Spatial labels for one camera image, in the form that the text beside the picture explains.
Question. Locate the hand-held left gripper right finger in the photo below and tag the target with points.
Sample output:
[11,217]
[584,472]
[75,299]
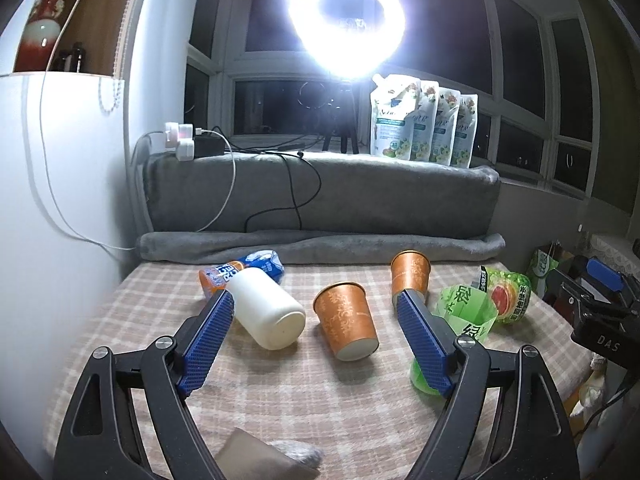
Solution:
[424,347]

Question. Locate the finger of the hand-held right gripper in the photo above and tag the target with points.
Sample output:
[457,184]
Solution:
[606,272]
[587,297]

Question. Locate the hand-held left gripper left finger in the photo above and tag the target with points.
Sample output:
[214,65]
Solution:
[207,345]

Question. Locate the orange patterned paper cup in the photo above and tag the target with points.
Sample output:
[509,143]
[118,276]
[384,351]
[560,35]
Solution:
[346,321]
[410,272]

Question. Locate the white plastic cup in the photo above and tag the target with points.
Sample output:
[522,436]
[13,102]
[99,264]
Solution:
[265,310]

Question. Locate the white lace cloth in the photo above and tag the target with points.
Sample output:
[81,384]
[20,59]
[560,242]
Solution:
[612,247]

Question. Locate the green paper bag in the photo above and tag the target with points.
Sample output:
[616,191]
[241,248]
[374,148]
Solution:
[542,267]

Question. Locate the white soft toy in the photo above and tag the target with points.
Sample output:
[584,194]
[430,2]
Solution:
[590,390]

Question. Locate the green grapefruit snack packet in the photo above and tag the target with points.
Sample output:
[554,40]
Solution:
[506,296]

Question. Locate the blue and orange snack packet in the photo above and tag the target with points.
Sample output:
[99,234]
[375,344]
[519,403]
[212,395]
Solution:
[235,266]

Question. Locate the checked beige table cloth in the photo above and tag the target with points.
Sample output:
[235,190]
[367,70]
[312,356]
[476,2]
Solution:
[300,405]

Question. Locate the grey furry item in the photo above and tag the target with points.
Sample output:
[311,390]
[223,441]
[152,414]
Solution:
[297,452]

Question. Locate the grey blanket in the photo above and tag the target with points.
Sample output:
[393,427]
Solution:
[380,200]

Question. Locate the white power plug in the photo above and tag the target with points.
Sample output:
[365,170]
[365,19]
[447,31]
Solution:
[171,132]
[186,131]
[185,151]

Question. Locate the white green refill pouch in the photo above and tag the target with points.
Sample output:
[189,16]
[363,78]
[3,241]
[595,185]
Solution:
[392,120]
[430,125]
[466,135]
[449,130]

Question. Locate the black power adapter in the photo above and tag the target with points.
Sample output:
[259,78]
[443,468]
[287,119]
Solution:
[210,145]

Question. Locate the white cabinet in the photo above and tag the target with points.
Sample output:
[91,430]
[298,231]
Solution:
[55,200]

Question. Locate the white framed window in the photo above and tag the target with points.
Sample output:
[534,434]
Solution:
[520,60]

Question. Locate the black tripod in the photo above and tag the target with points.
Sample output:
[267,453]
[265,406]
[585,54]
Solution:
[345,120]

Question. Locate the red and white vase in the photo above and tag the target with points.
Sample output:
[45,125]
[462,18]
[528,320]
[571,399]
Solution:
[47,25]

